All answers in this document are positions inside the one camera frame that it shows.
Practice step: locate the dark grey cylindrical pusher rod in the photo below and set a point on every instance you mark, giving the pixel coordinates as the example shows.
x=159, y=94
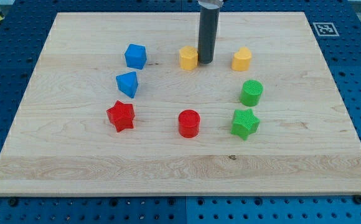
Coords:
x=208, y=23

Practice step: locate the yellow heart block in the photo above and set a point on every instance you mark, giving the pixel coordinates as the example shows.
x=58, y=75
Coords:
x=241, y=59

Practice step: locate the yellow pentagon block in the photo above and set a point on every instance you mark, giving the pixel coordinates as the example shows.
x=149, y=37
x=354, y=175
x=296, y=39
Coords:
x=188, y=58

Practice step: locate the blue cube block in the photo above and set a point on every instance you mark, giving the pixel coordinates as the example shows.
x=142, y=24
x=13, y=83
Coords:
x=135, y=56

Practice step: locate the green cylinder block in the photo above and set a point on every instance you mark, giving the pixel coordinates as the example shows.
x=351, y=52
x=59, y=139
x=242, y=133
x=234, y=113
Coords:
x=251, y=92

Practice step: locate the blue triangle block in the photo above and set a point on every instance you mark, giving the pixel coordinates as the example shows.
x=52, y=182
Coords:
x=127, y=83

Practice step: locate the red cylinder block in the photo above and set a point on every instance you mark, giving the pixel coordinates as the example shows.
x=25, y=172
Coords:
x=189, y=123

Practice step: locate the white fiducial marker tag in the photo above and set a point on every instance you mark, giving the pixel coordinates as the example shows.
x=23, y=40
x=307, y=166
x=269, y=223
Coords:
x=325, y=29

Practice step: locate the green star block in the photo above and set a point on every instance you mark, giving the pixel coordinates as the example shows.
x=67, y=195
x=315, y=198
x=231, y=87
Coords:
x=244, y=123

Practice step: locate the light wooden board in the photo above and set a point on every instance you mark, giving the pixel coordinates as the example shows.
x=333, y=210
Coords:
x=61, y=143

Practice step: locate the red star block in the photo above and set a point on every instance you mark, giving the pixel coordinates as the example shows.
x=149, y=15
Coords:
x=121, y=116

